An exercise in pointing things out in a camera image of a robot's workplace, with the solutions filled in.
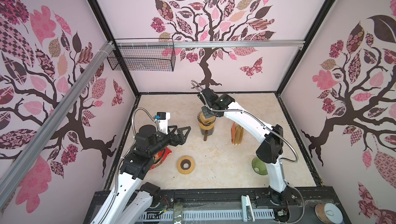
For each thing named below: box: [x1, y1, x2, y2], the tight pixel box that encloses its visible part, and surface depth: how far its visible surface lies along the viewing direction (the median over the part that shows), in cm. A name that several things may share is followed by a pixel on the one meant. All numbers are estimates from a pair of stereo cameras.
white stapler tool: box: [240, 195, 256, 223], surface depth 71 cm
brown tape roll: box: [315, 202, 343, 224], surface depth 67 cm
